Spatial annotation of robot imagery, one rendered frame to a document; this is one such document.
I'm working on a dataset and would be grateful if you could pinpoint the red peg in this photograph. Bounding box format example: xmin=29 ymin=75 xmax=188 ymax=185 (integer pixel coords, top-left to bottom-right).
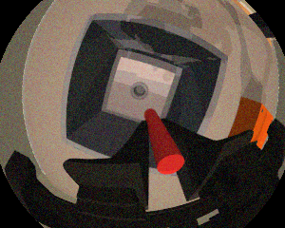
xmin=143 ymin=109 xmax=184 ymax=175

